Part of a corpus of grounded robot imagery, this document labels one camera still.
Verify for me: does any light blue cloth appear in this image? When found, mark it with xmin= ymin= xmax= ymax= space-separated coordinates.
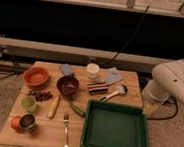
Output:
xmin=105 ymin=67 xmax=123 ymax=85

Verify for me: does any green plastic tray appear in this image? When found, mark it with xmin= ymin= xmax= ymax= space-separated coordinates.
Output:
xmin=80 ymin=99 xmax=149 ymax=147

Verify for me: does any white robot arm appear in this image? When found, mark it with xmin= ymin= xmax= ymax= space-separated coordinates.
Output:
xmin=141 ymin=59 xmax=184 ymax=116

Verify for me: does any orange bowl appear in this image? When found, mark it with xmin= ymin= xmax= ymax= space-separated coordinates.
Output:
xmin=23 ymin=66 xmax=49 ymax=87

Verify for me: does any purple bowl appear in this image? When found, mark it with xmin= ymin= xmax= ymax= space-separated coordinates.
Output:
xmin=57 ymin=76 xmax=79 ymax=97

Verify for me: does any striped block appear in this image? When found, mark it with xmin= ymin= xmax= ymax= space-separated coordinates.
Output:
xmin=87 ymin=82 xmax=108 ymax=94

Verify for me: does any bunch of dark grapes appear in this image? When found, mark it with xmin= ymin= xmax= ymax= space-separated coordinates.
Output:
xmin=28 ymin=90 xmax=53 ymax=102

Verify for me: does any silver fork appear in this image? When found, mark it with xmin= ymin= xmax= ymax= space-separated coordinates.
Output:
xmin=63 ymin=113 xmax=69 ymax=147

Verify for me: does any silver metal can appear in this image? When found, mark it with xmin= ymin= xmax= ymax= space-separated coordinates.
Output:
xmin=19 ymin=114 xmax=36 ymax=132

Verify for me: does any black cable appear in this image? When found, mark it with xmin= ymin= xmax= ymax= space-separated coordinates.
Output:
xmin=101 ymin=0 xmax=151 ymax=71

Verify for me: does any green plastic cup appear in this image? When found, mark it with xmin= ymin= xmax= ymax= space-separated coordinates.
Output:
xmin=20 ymin=95 xmax=36 ymax=113

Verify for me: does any wooden table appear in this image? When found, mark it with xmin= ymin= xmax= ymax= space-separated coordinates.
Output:
xmin=0 ymin=61 xmax=142 ymax=147

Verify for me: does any orange fruit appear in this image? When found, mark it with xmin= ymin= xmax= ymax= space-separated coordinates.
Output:
xmin=11 ymin=115 xmax=21 ymax=131

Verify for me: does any blue sponge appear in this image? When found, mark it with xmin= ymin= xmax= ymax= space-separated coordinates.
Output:
xmin=60 ymin=64 xmax=73 ymax=76

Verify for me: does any white cup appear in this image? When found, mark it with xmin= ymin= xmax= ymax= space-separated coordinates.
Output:
xmin=86 ymin=63 xmax=100 ymax=79

